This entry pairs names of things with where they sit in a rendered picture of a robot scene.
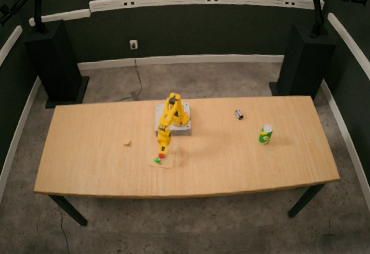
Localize green die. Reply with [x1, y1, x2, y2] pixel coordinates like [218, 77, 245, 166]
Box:
[154, 157, 161, 164]

